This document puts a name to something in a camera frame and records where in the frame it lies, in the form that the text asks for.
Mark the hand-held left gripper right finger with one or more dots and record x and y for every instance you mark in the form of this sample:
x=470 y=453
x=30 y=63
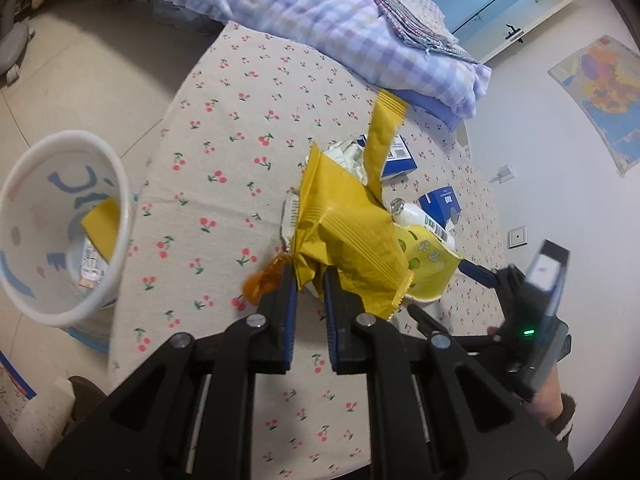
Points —
x=332 y=320

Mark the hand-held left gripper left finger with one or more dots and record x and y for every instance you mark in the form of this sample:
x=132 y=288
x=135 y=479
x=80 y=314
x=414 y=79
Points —
x=287 y=320

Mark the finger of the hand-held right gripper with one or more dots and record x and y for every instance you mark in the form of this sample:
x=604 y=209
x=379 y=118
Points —
x=475 y=271
x=422 y=316

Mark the yellow green cup container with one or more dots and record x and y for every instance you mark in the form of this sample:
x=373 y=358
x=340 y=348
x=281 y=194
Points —
x=425 y=260

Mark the yellow snack bag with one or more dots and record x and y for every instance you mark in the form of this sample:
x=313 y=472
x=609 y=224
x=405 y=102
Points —
x=340 y=215

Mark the white labelled wrapper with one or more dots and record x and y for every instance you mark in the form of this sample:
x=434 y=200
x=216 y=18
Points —
x=91 y=266

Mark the small yellow wrapper piece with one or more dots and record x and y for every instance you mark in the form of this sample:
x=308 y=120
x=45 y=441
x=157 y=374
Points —
x=102 y=225

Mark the white paper bucket blue print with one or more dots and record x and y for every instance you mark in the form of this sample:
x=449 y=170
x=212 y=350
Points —
x=30 y=185

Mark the person's right hand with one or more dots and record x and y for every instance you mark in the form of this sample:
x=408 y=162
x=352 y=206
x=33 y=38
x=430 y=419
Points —
x=545 y=397

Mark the orange candy wrapper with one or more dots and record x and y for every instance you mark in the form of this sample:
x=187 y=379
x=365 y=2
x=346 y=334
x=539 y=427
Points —
x=257 y=285

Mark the small blue box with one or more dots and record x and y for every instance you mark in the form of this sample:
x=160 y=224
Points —
x=442 y=202

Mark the white plastic packet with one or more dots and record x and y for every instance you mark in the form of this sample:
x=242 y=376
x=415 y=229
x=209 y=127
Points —
x=417 y=214

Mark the white striped edge wrapper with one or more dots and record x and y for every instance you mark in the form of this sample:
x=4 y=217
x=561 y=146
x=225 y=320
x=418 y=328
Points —
x=289 y=220

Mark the blue box with barcode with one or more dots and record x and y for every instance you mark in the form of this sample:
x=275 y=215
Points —
x=397 y=159

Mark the crumpled white paper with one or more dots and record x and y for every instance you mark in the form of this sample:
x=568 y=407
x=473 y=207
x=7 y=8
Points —
x=345 y=152

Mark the purple blanket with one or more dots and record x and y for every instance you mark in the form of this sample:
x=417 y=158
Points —
x=432 y=106

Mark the cherry print bed sheet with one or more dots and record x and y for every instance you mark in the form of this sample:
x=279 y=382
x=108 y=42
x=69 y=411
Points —
x=225 y=135

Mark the folded grey plaid cloth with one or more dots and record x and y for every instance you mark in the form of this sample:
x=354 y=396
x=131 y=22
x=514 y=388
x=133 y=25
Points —
x=415 y=15

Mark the white framed door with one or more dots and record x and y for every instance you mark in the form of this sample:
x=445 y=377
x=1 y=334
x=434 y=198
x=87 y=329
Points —
x=480 y=0

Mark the cream floor mat blue edge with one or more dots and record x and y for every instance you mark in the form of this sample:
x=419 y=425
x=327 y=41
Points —
x=12 y=385

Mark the purple checkered quilt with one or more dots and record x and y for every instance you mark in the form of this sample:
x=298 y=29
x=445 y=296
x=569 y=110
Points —
x=310 y=10

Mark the grey wheeled chair base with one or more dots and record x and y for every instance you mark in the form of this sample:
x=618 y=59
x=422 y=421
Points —
x=12 y=45

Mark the white wall switch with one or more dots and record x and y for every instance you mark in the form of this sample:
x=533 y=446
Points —
x=517 y=236

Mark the white wall socket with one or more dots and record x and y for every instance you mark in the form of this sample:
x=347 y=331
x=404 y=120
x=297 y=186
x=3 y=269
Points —
x=502 y=174

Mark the wall map poster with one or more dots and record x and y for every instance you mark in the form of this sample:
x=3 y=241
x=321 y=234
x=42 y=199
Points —
x=605 y=95

